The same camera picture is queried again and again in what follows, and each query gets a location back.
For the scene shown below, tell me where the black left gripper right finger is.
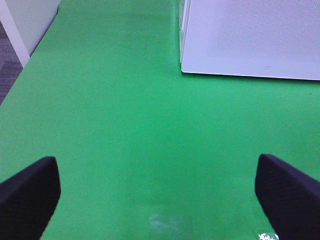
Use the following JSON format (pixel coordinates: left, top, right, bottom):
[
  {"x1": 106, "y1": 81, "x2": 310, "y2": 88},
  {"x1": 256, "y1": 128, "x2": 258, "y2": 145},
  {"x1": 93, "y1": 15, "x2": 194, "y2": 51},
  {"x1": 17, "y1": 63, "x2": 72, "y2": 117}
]
[{"x1": 254, "y1": 154, "x2": 320, "y2": 240}]

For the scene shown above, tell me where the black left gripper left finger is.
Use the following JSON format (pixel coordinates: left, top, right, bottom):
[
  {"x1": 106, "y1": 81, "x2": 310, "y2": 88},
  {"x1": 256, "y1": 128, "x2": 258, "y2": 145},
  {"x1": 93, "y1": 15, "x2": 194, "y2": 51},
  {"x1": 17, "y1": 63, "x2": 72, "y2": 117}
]
[{"x1": 0, "y1": 156, "x2": 61, "y2": 240}]

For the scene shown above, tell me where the white microwave door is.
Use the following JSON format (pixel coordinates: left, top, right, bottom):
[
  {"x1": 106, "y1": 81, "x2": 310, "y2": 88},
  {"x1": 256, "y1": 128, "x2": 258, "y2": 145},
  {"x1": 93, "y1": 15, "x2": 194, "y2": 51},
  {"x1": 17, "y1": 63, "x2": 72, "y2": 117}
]
[{"x1": 180, "y1": 0, "x2": 320, "y2": 81}]

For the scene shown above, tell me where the white microwave oven body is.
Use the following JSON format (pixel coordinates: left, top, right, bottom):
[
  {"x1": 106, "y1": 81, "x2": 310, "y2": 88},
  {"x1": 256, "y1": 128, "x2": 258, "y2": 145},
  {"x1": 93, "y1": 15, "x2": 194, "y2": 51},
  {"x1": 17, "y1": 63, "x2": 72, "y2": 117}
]
[{"x1": 179, "y1": 0, "x2": 190, "y2": 64}]

